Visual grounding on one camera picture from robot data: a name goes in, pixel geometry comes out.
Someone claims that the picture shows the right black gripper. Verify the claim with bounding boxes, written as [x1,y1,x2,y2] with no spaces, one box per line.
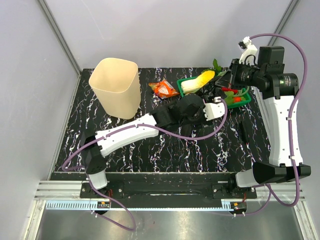
[215,58,265,90]

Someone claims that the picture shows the beige plastic trash bin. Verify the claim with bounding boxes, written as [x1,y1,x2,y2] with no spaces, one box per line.
[88,57,141,120]

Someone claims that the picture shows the black trash bag roll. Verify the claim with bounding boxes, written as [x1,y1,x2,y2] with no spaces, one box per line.
[177,70,228,141]

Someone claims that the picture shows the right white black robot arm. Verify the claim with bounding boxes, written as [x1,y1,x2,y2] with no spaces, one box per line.
[227,46,311,198]

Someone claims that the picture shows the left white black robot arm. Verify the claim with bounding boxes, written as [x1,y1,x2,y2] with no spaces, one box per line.
[81,94,213,198]

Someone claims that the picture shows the green long beans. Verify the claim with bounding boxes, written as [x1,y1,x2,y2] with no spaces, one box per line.
[234,86,250,97]

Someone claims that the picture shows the red chili pepper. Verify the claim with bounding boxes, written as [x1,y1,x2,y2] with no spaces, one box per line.
[221,87,238,94]

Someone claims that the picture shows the yellow white napa cabbage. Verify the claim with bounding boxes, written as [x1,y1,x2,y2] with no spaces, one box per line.
[180,70,216,95]

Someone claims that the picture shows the green leafy vegetable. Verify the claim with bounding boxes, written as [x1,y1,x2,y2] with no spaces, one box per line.
[212,58,234,105]

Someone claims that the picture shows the small orange carrot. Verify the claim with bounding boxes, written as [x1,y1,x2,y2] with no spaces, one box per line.
[233,96,243,103]

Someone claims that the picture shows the green plastic basket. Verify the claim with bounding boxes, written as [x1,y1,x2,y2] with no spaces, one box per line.
[176,69,251,109]

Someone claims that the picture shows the orange snack packet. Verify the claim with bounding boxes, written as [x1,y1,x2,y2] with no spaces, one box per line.
[148,78,180,99]

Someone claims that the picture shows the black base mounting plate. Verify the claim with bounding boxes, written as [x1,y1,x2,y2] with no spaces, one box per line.
[79,171,258,208]

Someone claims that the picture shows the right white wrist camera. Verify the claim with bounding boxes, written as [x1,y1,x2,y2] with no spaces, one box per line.
[238,36,258,64]

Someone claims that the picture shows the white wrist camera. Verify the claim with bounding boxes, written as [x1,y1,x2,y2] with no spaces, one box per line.
[203,97,226,121]
[238,36,258,64]

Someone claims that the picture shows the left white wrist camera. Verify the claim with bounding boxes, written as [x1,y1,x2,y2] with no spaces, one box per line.
[203,97,226,121]

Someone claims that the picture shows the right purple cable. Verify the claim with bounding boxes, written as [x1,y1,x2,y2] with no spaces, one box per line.
[207,33,308,217]

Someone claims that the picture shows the purple cable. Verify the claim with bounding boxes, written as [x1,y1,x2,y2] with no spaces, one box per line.
[61,97,228,231]
[207,33,308,217]

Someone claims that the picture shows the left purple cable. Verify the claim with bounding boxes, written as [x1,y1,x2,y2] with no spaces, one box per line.
[61,97,228,231]

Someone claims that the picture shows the aluminium frame rail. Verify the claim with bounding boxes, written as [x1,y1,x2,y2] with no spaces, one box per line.
[36,187,318,240]

